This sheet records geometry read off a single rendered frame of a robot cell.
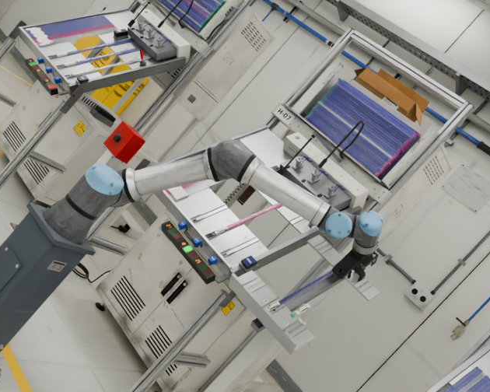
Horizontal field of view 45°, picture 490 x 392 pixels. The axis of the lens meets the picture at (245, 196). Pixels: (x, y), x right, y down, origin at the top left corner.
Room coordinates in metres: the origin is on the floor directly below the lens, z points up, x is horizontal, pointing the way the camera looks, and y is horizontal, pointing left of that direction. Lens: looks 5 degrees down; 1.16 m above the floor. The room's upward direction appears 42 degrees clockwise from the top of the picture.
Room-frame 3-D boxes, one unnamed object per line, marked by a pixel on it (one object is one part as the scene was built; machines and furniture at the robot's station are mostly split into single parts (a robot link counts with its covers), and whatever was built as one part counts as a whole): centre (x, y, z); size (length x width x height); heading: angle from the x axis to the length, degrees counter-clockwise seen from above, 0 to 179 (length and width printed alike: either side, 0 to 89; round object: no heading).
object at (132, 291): (2.93, -0.22, 0.31); 0.70 x 0.65 x 0.62; 57
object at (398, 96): (3.11, -0.27, 1.82); 0.68 x 0.30 x 0.20; 57
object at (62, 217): (1.79, 0.36, 0.60); 0.15 x 0.15 x 0.10
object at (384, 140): (2.80, -0.20, 1.52); 0.51 x 0.13 x 0.27; 57
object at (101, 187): (1.80, 0.36, 0.72); 0.13 x 0.12 x 0.14; 174
